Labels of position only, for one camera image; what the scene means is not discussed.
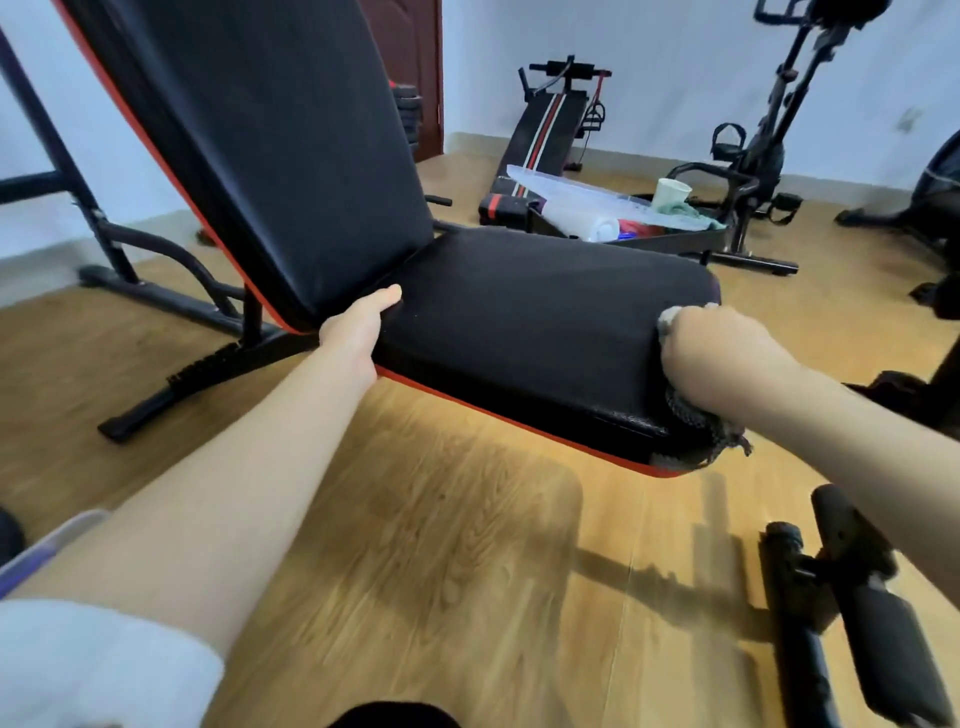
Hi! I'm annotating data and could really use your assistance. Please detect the person's left hand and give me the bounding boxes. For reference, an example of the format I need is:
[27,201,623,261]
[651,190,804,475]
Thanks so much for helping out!
[318,283,404,388]

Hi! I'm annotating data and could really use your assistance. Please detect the person's right hand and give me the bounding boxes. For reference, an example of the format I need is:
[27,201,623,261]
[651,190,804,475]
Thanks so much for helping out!
[659,303,808,421]

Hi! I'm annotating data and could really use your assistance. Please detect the grey cleaning cloth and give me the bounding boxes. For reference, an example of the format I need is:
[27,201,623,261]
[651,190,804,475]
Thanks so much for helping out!
[656,303,754,472]

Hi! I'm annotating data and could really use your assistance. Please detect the clear plastic container blue clips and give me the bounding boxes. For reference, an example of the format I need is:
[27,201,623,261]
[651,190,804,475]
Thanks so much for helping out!
[0,509,112,601]

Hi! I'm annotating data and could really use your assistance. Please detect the black padded weight bench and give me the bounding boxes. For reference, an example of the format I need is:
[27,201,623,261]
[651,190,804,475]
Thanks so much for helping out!
[0,506,28,569]

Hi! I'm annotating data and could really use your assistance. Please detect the person's left forearm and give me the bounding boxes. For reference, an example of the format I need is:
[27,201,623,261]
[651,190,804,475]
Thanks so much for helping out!
[14,352,380,654]

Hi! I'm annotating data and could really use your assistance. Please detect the person's right forearm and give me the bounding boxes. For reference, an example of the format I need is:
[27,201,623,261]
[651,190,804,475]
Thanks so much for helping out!
[749,367,960,605]

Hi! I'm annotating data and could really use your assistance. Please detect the black metal cart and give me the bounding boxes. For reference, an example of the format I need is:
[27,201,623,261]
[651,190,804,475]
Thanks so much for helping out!
[524,161,760,258]

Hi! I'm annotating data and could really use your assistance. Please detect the green cloth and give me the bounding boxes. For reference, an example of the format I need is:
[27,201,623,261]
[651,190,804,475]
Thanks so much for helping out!
[656,200,729,232]

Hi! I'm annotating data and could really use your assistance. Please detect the white paper cup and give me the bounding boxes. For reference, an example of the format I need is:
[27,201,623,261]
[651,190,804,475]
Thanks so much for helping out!
[650,177,694,213]

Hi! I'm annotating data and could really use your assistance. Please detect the white paper roll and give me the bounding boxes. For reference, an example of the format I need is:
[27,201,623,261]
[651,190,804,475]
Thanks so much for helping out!
[543,208,622,244]

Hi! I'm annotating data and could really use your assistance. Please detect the black exercise bike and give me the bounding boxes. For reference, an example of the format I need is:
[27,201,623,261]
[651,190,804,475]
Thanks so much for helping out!
[667,0,894,277]

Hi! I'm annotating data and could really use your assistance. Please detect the clear plastic tray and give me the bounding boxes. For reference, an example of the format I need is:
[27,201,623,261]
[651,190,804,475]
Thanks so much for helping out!
[506,163,727,235]

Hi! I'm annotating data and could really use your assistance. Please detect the black dumbbell weight stack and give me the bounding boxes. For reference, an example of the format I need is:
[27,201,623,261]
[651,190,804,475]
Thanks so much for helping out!
[389,78,426,159]

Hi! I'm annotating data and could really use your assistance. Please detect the black spin bike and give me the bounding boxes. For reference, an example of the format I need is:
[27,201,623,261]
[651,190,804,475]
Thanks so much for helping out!
[834,131,960,273]

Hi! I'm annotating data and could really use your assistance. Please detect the black striped sit-up bench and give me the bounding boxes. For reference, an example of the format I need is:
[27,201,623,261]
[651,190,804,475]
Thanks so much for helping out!
[478,53,613,230]

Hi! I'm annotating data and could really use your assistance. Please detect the brown wooden door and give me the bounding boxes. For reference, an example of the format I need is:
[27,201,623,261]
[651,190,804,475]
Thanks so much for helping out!
[359,0,445,163]

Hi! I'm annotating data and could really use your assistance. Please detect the black pull-up station frame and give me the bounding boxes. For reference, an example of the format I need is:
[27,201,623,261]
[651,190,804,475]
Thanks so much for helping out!
[0,22,249,337]

